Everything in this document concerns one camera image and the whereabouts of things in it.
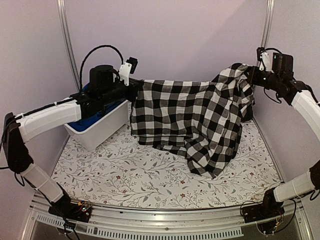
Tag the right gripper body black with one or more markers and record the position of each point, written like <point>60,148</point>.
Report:
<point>269,82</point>

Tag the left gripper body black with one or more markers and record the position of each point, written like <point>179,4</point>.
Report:
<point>130,96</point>

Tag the black white checkered shirt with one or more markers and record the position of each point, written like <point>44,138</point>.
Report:
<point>200,121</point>

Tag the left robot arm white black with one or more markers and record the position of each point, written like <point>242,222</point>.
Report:
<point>106,85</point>

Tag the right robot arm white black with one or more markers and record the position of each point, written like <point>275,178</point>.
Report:
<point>276,73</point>

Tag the white plastic laundry bin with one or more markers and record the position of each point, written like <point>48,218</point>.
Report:
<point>101,130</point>

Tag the blue garment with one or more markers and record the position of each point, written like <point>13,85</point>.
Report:
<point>90,120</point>

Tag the floral patterned table mat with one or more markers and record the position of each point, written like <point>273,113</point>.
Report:
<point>121,172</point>

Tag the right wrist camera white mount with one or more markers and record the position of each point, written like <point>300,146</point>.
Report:
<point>264,59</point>

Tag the right aluminium frame post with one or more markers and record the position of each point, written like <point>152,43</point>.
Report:
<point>267,23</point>

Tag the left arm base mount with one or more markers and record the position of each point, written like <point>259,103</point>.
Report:
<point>80,211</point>

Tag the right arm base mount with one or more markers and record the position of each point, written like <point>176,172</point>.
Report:
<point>262,211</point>

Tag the front aluminium rail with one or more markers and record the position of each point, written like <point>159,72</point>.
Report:
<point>123,223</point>

